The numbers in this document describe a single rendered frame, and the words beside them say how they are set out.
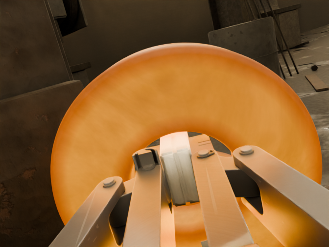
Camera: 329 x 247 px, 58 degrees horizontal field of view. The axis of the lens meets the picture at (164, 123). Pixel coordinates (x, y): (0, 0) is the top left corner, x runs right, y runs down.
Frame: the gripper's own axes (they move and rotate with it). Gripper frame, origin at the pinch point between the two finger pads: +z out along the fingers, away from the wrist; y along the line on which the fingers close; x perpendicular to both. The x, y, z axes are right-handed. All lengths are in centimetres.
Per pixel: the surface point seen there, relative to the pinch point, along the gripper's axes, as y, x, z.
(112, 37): -119, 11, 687
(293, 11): 304, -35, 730
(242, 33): 62, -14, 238
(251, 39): 69, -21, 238
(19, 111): -21.2, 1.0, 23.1
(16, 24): -20.6, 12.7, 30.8
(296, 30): 308, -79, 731
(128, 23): -78, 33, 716
